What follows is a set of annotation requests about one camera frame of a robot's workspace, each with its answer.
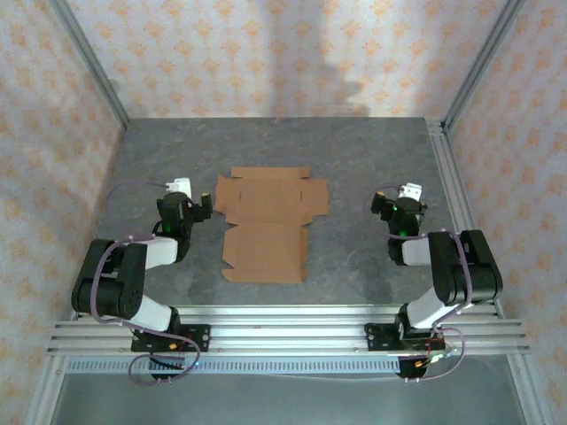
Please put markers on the brown cardboard box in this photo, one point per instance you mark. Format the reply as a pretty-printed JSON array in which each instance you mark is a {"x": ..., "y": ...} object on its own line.
[{"x": 266, "y": 248}]

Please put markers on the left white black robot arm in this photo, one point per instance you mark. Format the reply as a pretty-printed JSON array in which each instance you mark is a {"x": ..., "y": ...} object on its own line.
[{"x": 126, "y": 288}]

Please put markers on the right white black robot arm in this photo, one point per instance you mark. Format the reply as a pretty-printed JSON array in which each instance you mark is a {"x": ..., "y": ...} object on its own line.
[{"x": 469, "y": 274}]

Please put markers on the small green circuit board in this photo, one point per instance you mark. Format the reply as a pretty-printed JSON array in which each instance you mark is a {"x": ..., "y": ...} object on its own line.
[{"x": 443, "y": 356}]

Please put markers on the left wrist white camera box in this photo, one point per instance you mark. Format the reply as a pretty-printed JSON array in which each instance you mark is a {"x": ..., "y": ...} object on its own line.
[{"x": 181, "y": 186}]

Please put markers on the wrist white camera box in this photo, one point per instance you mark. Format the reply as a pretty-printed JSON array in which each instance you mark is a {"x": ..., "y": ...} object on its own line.
[
  {"x": 409, "y": 190},
  {"x": 181, "y": 186}
]

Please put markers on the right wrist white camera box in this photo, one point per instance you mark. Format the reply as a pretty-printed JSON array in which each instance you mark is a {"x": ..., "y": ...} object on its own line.
[{"x": 409, "y": 190}]

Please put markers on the aluminium side rail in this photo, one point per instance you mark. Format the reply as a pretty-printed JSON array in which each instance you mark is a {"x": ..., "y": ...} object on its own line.
[{"x": 449, "y": 177}]

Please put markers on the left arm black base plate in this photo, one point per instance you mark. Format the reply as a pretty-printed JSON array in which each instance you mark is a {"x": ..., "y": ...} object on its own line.
[{"x": 201, "y": 338}]

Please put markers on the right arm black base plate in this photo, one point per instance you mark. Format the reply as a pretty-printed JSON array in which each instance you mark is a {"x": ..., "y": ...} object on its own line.
[{"x": 374, "y": 338}]

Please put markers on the aluminium mounting rail frame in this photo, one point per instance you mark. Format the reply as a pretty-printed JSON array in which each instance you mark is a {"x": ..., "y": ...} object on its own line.
[{"x": 288, "y": 336}]

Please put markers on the right aluminium corner post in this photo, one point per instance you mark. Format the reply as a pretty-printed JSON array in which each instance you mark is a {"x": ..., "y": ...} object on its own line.
[{"x": 484, "y": 62}]

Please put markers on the aluminium corner post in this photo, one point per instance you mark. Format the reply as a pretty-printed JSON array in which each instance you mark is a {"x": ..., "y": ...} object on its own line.
[
  {"x": 484, "y": 62},
  {"x": 90, "y": 62}
]

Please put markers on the left aluminium corner post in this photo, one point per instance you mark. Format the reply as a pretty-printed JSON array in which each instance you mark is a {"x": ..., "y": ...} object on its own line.
[{"x": 90, "y": 62}]

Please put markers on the aluminium frame leg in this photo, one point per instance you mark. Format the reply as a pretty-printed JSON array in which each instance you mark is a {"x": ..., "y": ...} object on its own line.
[
  {"x": 44, "y": 394},
  {"x": 531, "y": 394}
]

